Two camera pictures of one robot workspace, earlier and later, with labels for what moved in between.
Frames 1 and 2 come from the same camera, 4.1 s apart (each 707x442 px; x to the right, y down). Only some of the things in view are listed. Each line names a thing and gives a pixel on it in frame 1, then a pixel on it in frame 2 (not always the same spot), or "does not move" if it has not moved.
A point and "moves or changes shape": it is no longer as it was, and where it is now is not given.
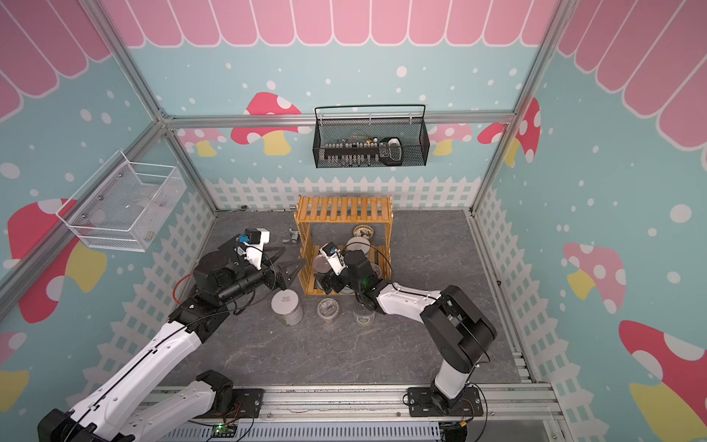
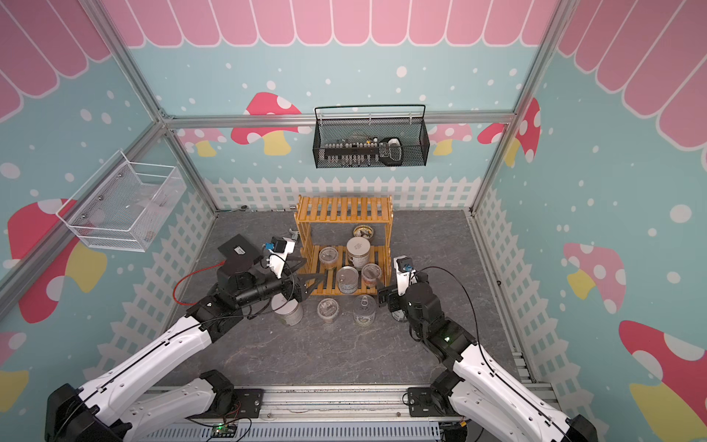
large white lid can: [285, 304] does not move
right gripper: [322, 279] → [392, 303]
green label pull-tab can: [364, 316] does not move
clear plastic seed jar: [328, 308] does not move
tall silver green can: [321, 263] moves or changes shape
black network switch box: [227, 252] does not move
